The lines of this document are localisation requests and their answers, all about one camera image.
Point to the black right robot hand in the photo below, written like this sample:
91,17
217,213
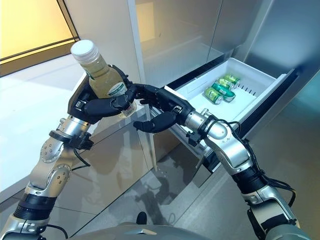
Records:
170,102

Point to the yellow drink bottle white cap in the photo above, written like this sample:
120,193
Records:
100,72

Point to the white counter cabinet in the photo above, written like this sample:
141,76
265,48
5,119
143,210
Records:
25,87

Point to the backlit window black frame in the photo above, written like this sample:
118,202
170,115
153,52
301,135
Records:
30,25

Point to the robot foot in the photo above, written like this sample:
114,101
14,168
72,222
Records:
142,218

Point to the dark green drink can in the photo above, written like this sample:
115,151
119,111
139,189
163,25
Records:
226,93

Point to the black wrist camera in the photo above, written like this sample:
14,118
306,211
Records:
195,138
83,142

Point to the white fridge drawer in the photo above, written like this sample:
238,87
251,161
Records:
225,110

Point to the light green drink can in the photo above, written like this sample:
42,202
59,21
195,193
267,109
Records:
212,94
231,79

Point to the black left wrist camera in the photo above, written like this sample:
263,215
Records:
83,142

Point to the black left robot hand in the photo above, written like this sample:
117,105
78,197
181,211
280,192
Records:
100,108

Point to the tall white cabinet panel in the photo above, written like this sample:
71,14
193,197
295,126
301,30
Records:
105,25

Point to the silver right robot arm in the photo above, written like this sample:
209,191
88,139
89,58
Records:
232,150

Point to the grey robot torso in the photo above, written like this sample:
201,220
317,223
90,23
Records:
155,232

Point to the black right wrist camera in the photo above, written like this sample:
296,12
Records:
195,138

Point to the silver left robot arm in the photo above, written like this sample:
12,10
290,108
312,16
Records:
47,170

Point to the stainless steel fridge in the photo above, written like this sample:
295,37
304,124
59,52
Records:
187,25

